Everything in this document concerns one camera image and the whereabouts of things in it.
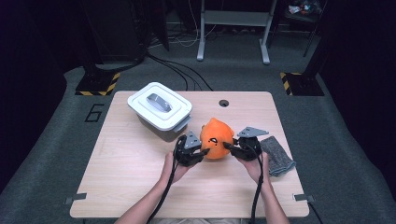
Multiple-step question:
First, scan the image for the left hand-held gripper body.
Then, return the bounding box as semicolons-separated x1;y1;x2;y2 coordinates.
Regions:
173;130;205;168

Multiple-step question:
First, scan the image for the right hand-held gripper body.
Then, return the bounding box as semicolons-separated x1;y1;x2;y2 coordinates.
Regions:
235;126;270;162

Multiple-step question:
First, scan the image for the orange plush toy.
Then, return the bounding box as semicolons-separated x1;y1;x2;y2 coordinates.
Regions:
199;117;235;161

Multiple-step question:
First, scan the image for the grey fluffy cloth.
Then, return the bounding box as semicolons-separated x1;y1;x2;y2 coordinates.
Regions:
259;135;297;177

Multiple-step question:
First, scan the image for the grey storage box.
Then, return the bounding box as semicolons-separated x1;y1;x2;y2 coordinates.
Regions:
136;115;192;143

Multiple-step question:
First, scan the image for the person's right hand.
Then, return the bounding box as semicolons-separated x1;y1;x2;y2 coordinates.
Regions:
237;152;271;185

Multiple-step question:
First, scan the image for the person's left hand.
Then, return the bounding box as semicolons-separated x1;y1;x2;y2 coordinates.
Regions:
160;151;196;185

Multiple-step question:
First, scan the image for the grey tape tab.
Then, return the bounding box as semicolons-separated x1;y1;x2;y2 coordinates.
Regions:
292;193;316;203
64;192;88;205

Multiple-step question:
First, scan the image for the black yellow striped stand base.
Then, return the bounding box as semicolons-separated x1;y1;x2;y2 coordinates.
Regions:
279;72;325;97
75;72;121;97

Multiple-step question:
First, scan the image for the dark curtain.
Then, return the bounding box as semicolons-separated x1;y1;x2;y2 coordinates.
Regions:
317;0;396;203
0;0;68;194

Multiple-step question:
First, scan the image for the black equipment cabinet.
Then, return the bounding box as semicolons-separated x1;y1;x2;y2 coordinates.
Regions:
78;0;149;63

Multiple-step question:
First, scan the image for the pile of colourful packets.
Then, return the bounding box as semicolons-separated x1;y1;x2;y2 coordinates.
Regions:
288;0;323;15

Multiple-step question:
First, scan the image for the left hand-held gripper cable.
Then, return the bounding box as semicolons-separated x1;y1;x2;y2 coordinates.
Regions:
146;133;188;224

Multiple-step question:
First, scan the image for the hand-held gripper cable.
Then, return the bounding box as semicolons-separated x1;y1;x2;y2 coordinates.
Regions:
146;133;188;224
249;148;266;224

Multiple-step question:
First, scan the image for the right hand-held gripper cable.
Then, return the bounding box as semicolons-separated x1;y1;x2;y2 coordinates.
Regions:
249;148;266;224

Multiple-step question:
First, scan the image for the bundle of black floor cables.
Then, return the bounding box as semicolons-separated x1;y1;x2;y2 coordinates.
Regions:
146;52;214;92

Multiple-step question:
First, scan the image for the thin black table cable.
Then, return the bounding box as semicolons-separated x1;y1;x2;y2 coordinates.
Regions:
307;201;325;224

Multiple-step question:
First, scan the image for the white metal desk frame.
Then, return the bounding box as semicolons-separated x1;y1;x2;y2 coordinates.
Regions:
196;0;278;65

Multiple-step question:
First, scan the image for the thin white cable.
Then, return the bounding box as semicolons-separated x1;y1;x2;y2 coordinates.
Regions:
174;0;218;49

